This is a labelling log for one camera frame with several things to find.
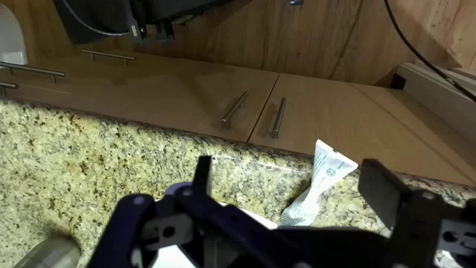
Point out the white rounded object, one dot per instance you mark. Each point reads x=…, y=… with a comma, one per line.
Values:
x=9, y=38

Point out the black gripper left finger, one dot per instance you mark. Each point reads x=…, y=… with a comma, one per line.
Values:
x=149, y=233

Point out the stainless steel cup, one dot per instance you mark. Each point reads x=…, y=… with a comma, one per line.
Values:
x=50, y=255

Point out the wooden vanity cabinet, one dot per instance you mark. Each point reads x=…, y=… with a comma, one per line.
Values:
x=149, y=94

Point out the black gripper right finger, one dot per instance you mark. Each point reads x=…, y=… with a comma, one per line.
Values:
x=421, y=224

